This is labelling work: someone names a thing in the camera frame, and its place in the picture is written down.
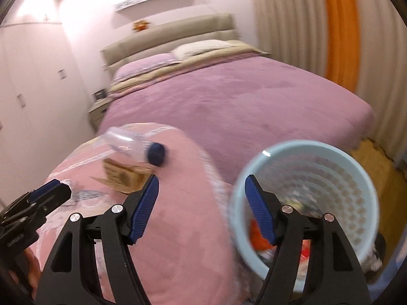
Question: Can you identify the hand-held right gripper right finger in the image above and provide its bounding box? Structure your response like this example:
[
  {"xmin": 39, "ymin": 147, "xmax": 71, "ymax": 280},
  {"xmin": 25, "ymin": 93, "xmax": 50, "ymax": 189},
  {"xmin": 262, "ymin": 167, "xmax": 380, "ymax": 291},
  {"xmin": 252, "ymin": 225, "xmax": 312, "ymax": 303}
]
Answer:
[{"xmin": 244, "ymin": 175, "xmax": 372, "ymax": 305}]

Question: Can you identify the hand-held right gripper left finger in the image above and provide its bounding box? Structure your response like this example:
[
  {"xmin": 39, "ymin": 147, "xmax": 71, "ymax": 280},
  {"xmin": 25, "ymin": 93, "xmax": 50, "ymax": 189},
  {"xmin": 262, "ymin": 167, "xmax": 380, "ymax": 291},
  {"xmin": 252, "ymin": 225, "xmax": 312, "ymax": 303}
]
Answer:
[{"xmin": 37, "ymin": 175, "xmax": 160, "ymax": 305}]

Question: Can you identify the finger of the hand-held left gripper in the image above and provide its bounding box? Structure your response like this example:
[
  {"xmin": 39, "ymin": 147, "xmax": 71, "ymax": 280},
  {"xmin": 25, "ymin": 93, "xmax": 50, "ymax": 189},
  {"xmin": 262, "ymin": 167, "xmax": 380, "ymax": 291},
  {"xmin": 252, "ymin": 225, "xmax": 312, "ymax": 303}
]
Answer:
[{"xmin": 27, "ymin": 179, "xmax": 72, "ymax": 220}]

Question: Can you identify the orange plastic bag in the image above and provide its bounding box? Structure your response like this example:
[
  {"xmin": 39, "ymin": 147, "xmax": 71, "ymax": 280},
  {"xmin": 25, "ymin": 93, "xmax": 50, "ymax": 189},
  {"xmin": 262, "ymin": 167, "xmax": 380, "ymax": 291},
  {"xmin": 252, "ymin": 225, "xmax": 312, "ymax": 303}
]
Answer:
[{"xmin": 250, "ymin": 219, "xmax": 271, "ymax": 252}]

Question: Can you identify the brown paper box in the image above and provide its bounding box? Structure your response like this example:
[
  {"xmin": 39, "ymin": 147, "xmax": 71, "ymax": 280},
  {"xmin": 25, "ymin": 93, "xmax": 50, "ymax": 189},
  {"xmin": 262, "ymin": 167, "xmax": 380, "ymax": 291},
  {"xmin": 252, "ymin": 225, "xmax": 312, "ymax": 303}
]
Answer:
[{"xmin": 91, "ymin": 158, "xmax": 154, "ymax": 195}]

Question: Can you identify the clear bottle with blue cap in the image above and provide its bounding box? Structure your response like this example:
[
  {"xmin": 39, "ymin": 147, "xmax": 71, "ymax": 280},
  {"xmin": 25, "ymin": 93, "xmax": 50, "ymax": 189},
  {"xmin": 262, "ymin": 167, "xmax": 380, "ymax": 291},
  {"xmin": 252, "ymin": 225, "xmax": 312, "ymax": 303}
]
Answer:
[{"xmin": 98, "ymin": 126, "xmax": 168, "ymax": 167}]

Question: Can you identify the light blue plastic basket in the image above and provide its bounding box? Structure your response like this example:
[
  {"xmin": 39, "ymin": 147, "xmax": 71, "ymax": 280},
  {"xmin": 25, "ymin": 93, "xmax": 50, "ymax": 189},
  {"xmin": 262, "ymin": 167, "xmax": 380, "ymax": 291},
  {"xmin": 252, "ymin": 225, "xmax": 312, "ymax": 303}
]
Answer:
[{"xmin": 228, "ymin": 140, "xmax": 381, "ymax": 294}]

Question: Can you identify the person's left hand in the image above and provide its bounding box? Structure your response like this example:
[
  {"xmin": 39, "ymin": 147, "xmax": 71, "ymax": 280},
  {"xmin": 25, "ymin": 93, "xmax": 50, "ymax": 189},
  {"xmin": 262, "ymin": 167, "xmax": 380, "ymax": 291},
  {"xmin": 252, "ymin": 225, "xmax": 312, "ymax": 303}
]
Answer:
[{"xmin": 11, "ymin": 247, "xmax": 42, "ymax": 294}]

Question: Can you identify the pink table cover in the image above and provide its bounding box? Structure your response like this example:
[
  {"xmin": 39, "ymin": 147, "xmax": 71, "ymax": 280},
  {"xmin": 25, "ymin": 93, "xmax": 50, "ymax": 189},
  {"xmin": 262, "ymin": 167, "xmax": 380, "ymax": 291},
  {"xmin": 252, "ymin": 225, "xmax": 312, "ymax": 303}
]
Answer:
[{"xmin": 30, "ymin": 122, "xmax": 244, "ymax": 305}]

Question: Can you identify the white wardrobe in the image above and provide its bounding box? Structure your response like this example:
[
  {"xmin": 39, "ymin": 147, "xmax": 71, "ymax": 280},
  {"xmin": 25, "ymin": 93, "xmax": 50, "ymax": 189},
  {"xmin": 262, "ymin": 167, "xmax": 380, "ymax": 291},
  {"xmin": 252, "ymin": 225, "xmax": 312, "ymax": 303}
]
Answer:
[{"xmin": 0, "ymin": 22, "xmax": 92, "ymax": 207}]

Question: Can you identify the beige nightstand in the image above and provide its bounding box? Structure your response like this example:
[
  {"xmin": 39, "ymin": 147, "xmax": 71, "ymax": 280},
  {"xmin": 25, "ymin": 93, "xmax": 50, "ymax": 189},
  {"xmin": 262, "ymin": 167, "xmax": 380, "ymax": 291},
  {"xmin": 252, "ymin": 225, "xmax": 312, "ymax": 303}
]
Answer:
[{"xmin": 87, "ymin": 97, "xmax": 114, "ymax": 131}]

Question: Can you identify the bed with purple cover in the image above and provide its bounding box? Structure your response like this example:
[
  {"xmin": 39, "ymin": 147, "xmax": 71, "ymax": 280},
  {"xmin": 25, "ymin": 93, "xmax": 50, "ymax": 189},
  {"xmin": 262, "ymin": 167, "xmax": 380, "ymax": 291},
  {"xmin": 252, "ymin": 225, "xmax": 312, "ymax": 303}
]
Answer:
[{"xmin": 98, "ymin": 54, "xmax": 376, "ymax": 186}]

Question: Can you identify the purple pillow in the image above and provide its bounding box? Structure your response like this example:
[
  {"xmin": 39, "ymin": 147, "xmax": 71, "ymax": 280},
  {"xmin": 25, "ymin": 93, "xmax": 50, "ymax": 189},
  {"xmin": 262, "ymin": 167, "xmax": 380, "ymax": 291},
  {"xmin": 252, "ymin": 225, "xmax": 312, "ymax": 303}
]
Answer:
[{"xmin": 113, "ymin": 53, "xmax": 177, "ymax": 82}]

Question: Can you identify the beige folded quilt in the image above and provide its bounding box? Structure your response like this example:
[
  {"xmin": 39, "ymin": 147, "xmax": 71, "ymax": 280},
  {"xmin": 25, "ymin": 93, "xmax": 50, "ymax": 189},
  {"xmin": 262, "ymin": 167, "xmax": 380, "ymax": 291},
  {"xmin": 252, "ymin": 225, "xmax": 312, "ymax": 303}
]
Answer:
[{"xmin": 110, "ymin": 40, "xmax": 271, "ymax": 95}]

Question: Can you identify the white pillow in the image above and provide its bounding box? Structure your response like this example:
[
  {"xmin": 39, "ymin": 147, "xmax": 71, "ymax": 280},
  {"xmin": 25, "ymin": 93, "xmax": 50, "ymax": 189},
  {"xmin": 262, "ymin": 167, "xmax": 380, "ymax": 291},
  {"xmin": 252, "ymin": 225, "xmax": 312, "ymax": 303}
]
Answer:
[{"xmin": 172, "ymin": 40, "xmax": 233, "ymax": 61}]

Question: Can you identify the beige padded headboard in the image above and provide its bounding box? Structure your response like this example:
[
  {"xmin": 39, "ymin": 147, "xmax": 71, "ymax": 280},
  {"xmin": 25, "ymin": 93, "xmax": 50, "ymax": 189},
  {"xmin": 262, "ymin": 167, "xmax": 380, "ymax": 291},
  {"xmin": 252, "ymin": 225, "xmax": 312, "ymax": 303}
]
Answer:
[{"xmin": 100, "ymin": 13, "xmax": 240, "ymax": 70}]

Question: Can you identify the beige curtain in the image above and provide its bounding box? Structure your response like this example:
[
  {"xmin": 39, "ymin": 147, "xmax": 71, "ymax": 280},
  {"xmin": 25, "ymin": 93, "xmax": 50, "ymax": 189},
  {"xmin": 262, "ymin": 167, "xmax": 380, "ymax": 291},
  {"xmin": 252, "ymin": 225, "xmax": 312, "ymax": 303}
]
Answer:
[
  {"xmin": 353, "ymin": 0, "xmax": 407, "ymax": 169},
  {"xmin": 248, "ymin": 0, "xmax": 328, "ymax": 80}
]

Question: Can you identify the orange curtain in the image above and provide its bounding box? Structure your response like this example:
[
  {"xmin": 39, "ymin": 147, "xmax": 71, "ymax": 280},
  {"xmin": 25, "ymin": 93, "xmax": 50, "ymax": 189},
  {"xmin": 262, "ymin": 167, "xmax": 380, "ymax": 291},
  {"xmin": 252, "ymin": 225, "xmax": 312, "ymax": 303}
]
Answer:
[{"xmin": 319, "ymin": 0, "xmax": 364, "ymax": 93}]

